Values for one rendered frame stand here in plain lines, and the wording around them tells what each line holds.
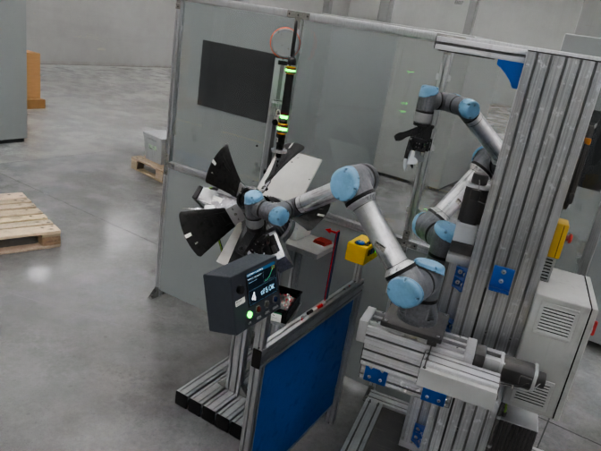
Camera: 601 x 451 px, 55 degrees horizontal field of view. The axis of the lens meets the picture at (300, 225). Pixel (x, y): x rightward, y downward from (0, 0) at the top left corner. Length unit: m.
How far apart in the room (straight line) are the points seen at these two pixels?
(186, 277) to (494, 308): 2.35
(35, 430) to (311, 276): 1.65
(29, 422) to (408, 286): 2.03
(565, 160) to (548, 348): 0.68
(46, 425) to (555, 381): 2.30
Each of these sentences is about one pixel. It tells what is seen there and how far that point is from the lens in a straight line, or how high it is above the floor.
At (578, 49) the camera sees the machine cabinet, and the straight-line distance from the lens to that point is 4.67.
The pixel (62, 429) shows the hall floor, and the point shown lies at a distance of 3.16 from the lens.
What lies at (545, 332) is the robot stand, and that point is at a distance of 2.28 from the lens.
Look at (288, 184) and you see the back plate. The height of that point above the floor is 1.22.
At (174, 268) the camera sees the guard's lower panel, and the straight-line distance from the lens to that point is 4.12.
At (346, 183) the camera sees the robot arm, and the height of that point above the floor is 1.51.
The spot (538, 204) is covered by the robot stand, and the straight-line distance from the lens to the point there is 2.19.
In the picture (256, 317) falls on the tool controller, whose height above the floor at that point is 1.09.
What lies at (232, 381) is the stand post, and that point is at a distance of 3.23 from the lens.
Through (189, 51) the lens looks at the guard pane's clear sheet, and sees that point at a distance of 3.78.
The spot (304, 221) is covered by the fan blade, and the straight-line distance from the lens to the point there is 2.50.
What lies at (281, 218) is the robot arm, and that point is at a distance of 2.25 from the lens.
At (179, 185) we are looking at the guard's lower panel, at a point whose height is 0.86.
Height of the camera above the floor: 2.01
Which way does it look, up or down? 19 degrees down
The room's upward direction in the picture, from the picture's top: 9 degrees clockwise
